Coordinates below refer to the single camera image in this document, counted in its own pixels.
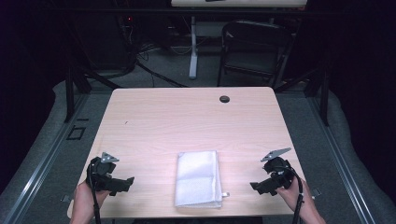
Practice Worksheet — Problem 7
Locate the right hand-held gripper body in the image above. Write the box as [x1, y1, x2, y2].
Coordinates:
[261, 147, 296, 189]

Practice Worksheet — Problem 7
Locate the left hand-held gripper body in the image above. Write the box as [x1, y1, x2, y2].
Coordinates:
[87, 151, 125, 191]

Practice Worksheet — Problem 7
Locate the white mesh laundry bag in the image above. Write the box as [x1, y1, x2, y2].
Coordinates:
[174, 150, 231, 209]

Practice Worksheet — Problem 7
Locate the person's right hand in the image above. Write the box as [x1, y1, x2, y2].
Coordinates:
[275, 176, 313, 213]

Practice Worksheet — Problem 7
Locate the person's left hand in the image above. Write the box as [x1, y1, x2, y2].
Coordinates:
[74, 180, 110, 216]

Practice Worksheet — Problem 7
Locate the black tape square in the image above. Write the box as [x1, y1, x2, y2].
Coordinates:
[65, 124, 87, 141]

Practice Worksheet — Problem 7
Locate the black folding chair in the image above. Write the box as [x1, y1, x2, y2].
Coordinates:
[217, 20, 295, 89]

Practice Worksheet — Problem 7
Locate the dark equipment cabinet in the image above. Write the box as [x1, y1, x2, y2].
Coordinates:
[73, 12, 136, 72]

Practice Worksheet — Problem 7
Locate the white desk leg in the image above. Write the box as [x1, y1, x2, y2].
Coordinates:
[188, 16, 200, 80]

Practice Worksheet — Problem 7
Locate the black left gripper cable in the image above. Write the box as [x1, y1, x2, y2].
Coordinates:
[86, 158, 103, 224]

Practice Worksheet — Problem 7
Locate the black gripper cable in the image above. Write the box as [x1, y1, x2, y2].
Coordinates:
[278, 166, 305, 224]
[86, 158, 103, 224]

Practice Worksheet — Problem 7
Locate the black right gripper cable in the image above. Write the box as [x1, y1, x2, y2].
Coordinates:
[278, 166, 305, 224]

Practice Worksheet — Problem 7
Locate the aluminium floor rail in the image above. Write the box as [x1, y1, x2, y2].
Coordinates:
[2, 92, 91, 224]
[305, 95, 377, 224]

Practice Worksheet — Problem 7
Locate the black frame post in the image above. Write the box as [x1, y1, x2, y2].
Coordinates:
[319, 66, 331, 127]
[64, 65, 77, 123]

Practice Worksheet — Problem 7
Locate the thick black floor cable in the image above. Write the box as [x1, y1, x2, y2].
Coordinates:
[134, 59, 189, 89]

